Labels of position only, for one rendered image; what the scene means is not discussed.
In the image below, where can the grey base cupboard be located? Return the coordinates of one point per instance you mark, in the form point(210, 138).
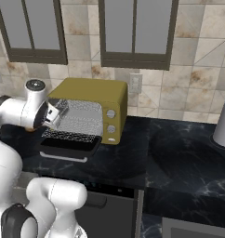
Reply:
point(195, 228)

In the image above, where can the black toaster oven door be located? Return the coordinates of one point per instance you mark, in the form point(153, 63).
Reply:
point(68, 145)

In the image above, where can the silver toaster oven rack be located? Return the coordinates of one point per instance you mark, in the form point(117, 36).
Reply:
point(77, 131)

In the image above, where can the olive toaster oven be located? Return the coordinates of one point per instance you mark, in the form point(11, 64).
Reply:
point(95, 91)

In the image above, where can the black dishwasher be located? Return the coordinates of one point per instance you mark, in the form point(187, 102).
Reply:
point(114, 210)

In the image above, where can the glass door wall cupboard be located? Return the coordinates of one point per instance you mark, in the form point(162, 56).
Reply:
point(136, 31)
point(30, 28)

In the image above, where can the brown bagel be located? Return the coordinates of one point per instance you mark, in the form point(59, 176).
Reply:
point(31, 129)

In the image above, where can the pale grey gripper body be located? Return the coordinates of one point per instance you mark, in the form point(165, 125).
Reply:
point(62, 109)

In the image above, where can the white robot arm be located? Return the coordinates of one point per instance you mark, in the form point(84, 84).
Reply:
point(12, 167)

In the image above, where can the white toaster oven knob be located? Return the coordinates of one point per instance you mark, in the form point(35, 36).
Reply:
point(110, 113)
point(111, 129)

